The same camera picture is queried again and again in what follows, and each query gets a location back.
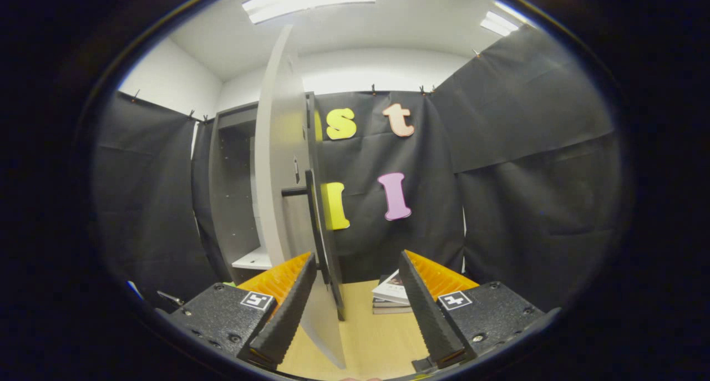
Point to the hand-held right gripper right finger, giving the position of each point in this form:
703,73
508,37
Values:
430,314

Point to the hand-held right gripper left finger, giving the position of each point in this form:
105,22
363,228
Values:
285,314

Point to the grey cabinet door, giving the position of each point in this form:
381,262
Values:
280,148

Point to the white cabinet shelf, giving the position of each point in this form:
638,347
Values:
254,259

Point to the dark grey cabinet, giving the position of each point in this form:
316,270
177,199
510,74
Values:
233,203

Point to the grey book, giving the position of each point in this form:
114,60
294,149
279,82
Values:
388,302
388,310

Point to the white book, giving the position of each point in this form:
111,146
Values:
391,286

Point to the black backdrop cloth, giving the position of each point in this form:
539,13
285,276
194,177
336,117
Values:
543,203

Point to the small ceiling light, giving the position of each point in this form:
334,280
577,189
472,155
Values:
499,23

